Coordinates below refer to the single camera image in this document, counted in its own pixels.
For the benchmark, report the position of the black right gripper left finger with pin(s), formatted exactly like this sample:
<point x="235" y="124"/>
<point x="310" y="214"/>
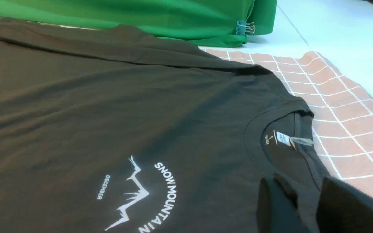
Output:
<point x="277" y="208"/>

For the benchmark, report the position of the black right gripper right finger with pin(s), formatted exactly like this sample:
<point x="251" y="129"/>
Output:
<point x="343" y="208"/>

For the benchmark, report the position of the gray long-sleeve top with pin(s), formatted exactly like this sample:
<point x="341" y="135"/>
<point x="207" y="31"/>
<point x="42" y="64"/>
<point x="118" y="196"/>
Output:
<point x="118" y="131"/>

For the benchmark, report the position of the pink checkered tablecloth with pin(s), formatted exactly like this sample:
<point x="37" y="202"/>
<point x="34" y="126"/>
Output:
<point x="343" y="123"/>

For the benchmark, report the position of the metal binder clip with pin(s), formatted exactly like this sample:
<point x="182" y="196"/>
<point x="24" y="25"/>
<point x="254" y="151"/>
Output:
<point x="245" y="28"/>

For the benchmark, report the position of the green backdrop cloth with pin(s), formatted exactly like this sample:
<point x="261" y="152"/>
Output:
<point x="201" y="22"/>

